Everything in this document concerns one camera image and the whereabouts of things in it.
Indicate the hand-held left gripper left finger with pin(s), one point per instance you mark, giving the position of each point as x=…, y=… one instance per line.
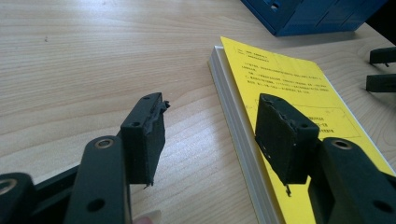
x=144, y=140

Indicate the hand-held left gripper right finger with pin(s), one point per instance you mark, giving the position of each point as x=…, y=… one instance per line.
x=285, y=140

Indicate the yellow book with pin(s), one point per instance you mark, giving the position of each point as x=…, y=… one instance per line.
x=289, y=77

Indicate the blue file rack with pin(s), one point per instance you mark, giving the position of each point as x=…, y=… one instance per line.
x=311, y=15

